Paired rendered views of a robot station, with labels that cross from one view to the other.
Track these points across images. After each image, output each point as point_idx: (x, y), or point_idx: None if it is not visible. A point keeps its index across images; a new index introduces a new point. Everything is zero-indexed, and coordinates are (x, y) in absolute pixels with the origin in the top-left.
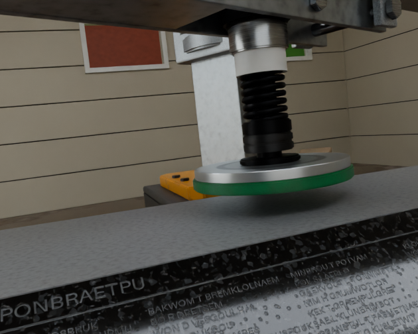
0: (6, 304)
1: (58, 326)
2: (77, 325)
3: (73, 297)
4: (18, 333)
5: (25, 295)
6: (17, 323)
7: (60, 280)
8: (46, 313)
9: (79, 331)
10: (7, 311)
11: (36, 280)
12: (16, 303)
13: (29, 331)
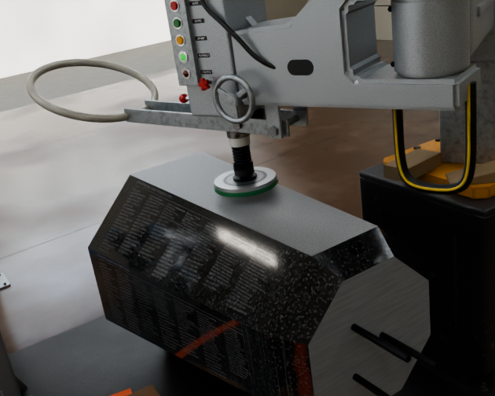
0: (158, 188)
1: (159, 197)
2: (160, 199)
3: (163, 193)
4: (155, 195)
5: (160, 188)
6: (156, 193)
7: (166, 188)
8: (159, 194)
9: (159, 200)
10: (157, 190)
11: (167, 186)
12: (159, 189)
13: (156, 196)
